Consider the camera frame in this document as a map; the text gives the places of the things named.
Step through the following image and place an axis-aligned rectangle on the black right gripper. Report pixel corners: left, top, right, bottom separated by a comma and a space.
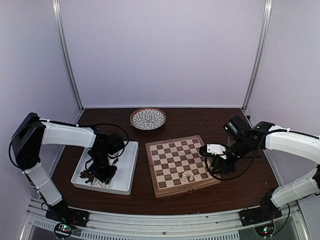
211, 136, 251, 175

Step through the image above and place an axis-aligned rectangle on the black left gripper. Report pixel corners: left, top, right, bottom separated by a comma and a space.
88, 149, 117, 184

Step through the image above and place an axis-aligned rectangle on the white chess king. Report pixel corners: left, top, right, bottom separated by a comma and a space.
181, 172, 187, 183

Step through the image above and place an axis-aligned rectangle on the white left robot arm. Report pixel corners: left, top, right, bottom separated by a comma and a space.
8, 112, 129, 222

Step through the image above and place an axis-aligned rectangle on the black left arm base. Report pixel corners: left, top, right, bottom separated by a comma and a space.
44, 198, 90, 239

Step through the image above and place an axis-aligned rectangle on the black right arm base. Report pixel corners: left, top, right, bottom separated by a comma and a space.
239, 200, 282, 239

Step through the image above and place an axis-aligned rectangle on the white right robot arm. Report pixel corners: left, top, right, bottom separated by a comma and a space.
199, 115, 320, 221

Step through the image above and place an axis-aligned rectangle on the pile of dark chess pieces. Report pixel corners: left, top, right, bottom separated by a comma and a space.
79, 170, 95, 185

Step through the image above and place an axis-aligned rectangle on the pile of white chess pieces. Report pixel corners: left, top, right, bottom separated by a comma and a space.
94, 179, 108, 188

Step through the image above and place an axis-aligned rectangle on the wooden chess board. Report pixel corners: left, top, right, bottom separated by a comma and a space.
145, 135, 221, 198

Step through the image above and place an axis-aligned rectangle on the white compartment tray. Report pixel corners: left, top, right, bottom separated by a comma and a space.
70, 141, 139, 196

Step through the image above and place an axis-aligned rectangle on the floral patterned ceramic plate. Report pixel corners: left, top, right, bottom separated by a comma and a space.
130, 107, 167, 131

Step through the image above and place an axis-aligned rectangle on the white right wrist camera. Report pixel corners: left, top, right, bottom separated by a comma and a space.
199, 143, 226, 157

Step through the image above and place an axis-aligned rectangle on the aluminium corner post right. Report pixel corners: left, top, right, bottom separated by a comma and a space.
241, 0, 273, 112

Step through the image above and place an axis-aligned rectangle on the aluminium corner post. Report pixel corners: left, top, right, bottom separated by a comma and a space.
241, 0, 273, 112
52, 0, 84, 111

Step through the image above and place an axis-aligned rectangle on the aluminium corner post left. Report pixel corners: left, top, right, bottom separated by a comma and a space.
52, 0, 84, 111

